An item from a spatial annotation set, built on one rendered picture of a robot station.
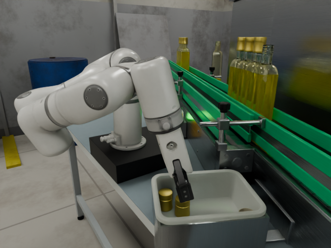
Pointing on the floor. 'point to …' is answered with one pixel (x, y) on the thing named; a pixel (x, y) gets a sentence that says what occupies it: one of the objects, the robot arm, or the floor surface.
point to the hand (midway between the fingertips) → (182, 186)
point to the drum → (54, 70)
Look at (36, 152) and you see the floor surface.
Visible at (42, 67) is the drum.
